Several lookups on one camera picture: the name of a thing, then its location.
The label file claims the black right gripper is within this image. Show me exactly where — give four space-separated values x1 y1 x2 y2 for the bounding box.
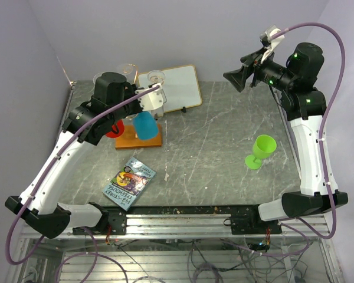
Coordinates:
224 47 296 92

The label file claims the blue plastic goblet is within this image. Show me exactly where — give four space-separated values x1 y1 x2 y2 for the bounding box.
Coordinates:
133 111 159 140

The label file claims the red plastic goblet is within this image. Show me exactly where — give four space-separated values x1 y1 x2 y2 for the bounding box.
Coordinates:
106 120 125 139

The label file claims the clear smooth wine glass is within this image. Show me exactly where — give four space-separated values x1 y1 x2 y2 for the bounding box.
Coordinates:
116 63 139 83

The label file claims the clear ribbed wine glass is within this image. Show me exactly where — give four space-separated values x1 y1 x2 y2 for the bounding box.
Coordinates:
93 72 103 84

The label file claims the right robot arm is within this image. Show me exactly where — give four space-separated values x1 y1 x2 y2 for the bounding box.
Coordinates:
223 42 348 233

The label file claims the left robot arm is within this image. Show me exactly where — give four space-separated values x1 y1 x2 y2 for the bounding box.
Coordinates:
5 72 142 239

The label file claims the wooden rack base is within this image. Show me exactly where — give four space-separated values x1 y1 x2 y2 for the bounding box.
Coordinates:
115 123 163 150

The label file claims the gold framed whiteboard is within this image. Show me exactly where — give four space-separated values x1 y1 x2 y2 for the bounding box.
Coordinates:
137 64 202 116

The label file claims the green plastic goblet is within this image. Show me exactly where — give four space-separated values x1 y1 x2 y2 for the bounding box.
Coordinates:
245 134 277 170

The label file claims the colourful treehouse book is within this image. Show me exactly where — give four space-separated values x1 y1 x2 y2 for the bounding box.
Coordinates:
103 157 156 211

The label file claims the gold wire glass rack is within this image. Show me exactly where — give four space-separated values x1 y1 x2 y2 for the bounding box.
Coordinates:
122 62 166 136

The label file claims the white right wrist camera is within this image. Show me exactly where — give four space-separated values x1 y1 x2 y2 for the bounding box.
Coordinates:
260 25 285 64

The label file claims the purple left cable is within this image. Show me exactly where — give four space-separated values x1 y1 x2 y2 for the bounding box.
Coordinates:
5 84 160 283

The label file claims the aluminium rail frame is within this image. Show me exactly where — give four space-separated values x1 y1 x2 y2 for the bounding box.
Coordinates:
7 206 344 282

